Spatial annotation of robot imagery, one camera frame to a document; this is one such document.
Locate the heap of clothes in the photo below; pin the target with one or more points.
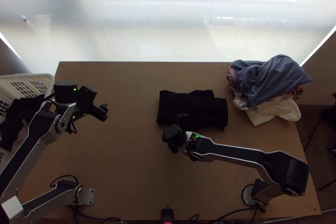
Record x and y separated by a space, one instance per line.
267 84

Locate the black garment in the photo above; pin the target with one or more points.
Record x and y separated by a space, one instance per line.
18 116

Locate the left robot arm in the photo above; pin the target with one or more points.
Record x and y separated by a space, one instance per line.
39 132

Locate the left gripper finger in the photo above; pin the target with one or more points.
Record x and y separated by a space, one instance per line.
103 117
104 106

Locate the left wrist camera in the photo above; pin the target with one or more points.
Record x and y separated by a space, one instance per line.
88 94

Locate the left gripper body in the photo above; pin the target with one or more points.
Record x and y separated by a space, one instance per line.
95 111

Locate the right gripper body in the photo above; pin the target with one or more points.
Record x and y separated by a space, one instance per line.
181 119

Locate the white laundry basket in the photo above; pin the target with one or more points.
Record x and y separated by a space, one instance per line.
23 84

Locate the dark t-shirt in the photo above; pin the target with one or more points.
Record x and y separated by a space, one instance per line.
191 108

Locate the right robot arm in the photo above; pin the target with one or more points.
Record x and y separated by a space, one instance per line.
236 155

